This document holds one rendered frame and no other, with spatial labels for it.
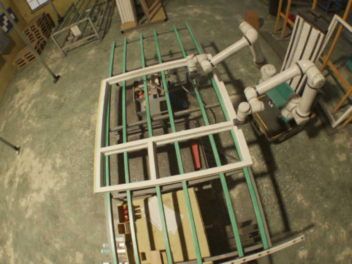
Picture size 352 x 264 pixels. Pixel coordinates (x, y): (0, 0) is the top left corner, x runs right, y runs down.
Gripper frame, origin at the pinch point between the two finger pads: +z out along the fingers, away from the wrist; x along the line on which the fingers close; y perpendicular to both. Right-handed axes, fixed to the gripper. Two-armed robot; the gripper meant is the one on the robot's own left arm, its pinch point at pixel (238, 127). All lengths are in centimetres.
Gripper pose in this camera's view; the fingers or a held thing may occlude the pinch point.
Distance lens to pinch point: 178.0
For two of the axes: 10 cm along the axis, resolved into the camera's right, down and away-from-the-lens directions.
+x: 9.8, -2.1, -0.6
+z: 1.6, 4.7, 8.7
